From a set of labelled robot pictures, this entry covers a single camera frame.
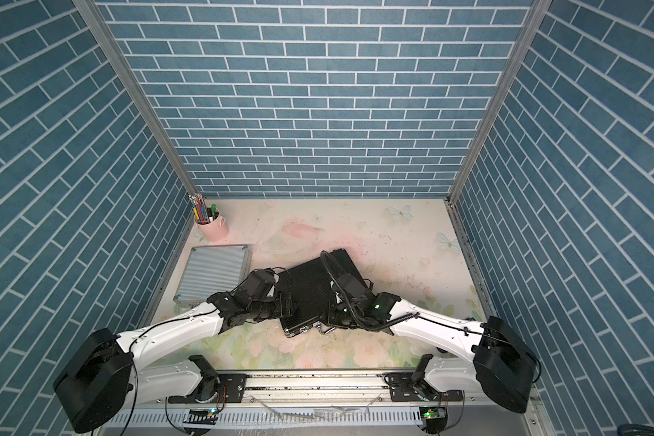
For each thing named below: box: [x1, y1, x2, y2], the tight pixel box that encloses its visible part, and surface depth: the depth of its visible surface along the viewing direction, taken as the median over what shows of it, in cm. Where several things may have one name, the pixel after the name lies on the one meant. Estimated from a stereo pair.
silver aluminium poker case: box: [173, 244, 252, 306], surface depth 94 cm
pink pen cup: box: [193, 208, 229, 243], surface depth 104 cm
